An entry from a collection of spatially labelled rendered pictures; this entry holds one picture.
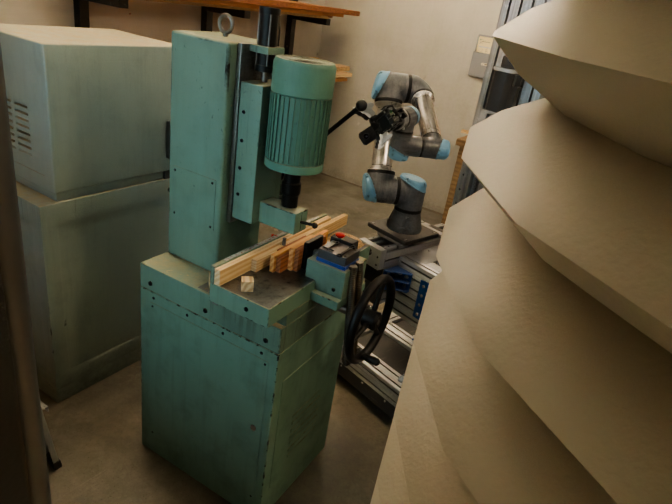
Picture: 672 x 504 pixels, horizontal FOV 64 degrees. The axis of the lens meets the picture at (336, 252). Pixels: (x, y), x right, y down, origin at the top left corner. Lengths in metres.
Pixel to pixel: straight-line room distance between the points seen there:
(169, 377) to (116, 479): 0.44
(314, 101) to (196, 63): 0.37
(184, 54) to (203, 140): 0.25
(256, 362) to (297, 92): 0.79
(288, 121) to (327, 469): 1.38
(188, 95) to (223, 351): 0.78
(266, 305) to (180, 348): 0.51
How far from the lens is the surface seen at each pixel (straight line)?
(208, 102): 1.67
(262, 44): 1.64
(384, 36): 5.24
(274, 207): 1.68
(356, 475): 2.30
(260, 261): 1.63
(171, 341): 1.92
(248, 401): 1.79
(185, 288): 1.77
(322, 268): 1.60
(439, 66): 5.00
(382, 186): 2.23
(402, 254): 2.33
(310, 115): 1.52
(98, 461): 2.33
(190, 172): 1.77
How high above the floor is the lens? 1.67
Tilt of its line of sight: 25 degrees down
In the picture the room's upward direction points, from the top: 9 degrees clockwise
